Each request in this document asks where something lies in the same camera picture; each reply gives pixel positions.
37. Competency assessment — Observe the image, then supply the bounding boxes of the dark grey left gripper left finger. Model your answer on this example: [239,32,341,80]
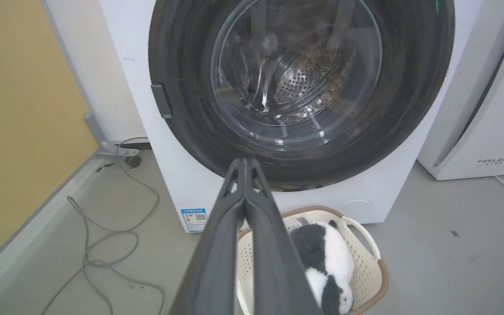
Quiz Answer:
[170,158,247,315]

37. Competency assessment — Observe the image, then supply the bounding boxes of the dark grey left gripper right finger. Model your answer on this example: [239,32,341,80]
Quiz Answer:
[245,158,322,315]

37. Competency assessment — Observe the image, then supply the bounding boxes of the white front-load washing machine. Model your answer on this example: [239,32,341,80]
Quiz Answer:
[100,0,484,234]

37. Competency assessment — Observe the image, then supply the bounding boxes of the round black washing machine door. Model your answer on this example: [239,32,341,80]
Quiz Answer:
[148,0,456,192]

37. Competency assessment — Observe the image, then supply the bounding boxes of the blue energy label sticker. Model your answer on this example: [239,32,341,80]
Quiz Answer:
[181,208,209,233]

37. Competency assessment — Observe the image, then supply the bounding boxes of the black and white plush toy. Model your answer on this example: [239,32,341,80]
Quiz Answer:
[289,220,355,315]

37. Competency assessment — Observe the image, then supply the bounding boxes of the cream plastic laundry basket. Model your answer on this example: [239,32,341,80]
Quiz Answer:
[236,206,389,315]

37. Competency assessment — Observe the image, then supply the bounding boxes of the grey metal partition foot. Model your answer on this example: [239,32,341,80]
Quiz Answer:
[85,113,140,157]

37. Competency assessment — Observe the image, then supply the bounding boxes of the white air purifier appliance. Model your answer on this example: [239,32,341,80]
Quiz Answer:
[417,0,504,181]

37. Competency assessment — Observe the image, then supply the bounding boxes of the grey power cable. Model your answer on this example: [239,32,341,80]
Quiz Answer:
[41,137,166,315]

